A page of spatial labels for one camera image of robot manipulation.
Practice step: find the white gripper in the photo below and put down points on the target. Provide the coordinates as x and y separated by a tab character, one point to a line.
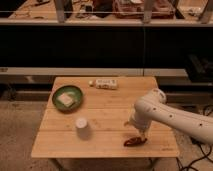
141	123

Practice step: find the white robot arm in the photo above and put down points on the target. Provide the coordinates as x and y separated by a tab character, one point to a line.
152	107

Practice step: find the wooden table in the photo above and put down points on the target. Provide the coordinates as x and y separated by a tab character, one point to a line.
106	112

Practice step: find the white paper cup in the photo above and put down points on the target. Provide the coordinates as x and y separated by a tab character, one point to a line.
83	128

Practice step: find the white rectangular box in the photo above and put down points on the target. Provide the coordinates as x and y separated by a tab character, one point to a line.
106	84

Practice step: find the green bowl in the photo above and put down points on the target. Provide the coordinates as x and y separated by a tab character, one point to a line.
73	91

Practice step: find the beige sponge block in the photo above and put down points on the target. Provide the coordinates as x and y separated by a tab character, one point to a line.
66	100

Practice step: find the red tray on shelf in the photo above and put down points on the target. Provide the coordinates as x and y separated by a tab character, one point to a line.
162	9

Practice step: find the long white shelf beam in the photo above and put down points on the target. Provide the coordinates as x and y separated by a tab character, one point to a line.
23	75

